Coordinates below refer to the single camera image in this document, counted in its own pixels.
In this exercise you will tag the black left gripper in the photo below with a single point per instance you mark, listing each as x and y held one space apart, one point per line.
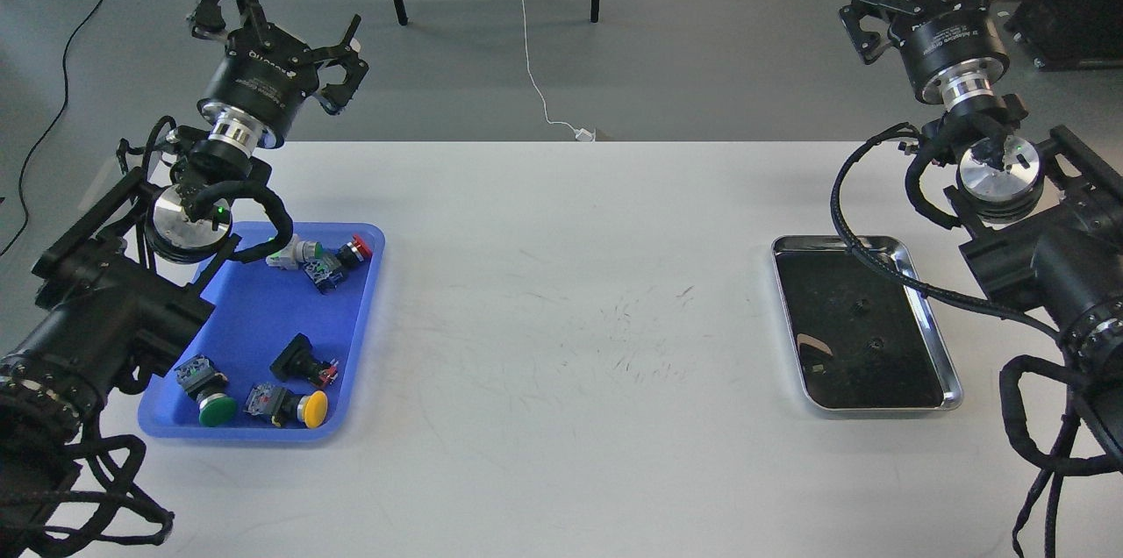
252 84

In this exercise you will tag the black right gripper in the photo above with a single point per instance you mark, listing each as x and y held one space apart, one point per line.
952 45

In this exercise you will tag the small black gear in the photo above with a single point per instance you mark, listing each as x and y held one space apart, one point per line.
875 345
861 307

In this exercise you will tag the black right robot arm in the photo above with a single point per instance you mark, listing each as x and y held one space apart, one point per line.
1043 221

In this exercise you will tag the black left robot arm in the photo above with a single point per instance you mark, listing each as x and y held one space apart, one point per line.
122 287

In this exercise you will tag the black equipment case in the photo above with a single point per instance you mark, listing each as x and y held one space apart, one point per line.
1063 35

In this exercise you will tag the green push button white base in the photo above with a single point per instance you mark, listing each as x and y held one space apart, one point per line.
296 255

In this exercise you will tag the blue plastic tray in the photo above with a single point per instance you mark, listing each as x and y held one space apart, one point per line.
257 311

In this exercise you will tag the green mushroom push button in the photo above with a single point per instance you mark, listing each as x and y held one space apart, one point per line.
203 382

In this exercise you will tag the metal tray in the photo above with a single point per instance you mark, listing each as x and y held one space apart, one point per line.
817 281

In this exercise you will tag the red push button switch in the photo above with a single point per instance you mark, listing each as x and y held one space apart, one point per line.
326 269

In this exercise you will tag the black selector switch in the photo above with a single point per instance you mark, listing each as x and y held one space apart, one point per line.
298 362

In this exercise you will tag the yellow push button switch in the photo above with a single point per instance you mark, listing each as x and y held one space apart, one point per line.
279 406

